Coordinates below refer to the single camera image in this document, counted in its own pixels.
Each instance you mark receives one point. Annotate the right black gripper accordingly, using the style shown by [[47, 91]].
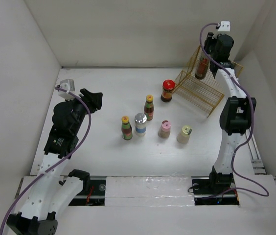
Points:
[[209, 39]]

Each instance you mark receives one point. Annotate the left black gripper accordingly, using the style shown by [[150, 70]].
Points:
[[95, 101]]

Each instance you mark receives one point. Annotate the tall black-cap glass bottle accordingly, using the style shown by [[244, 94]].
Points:
[[202, 67]]

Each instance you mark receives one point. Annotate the yellow-cap sauce bottle front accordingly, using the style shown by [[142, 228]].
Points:
[[126, 128]]

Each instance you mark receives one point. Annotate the yellow-cap sauce bottle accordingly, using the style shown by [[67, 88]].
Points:
[[149, 107], [126, 128]]

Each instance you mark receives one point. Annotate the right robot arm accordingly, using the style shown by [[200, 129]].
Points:
[[235, 117]]

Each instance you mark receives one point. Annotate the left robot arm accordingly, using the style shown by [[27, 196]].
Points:
[[48, 198]]

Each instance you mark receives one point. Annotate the red-cap dark sauce jar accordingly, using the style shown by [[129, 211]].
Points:
[[168, 87]]

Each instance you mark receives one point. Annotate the silver-cap blue-label shaker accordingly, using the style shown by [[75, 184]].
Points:
[[140, 124]]

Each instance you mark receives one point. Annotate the yellow-cap beige jar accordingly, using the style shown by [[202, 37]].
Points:
[[184, 135]]

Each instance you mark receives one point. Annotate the pink-cap spice jar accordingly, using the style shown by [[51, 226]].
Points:
[[165, 129]]

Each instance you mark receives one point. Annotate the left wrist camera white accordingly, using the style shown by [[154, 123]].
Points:
[[66, 86]]

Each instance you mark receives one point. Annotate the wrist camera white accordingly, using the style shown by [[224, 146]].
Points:
[[223, 26], [66, 86]]

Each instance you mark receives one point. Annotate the yellow wire basket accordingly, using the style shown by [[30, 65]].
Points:
[[205, 94]]

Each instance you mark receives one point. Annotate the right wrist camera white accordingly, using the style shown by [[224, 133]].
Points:
[[223, 26]]

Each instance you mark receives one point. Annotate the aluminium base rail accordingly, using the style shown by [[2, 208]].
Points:
[[150, 191]]

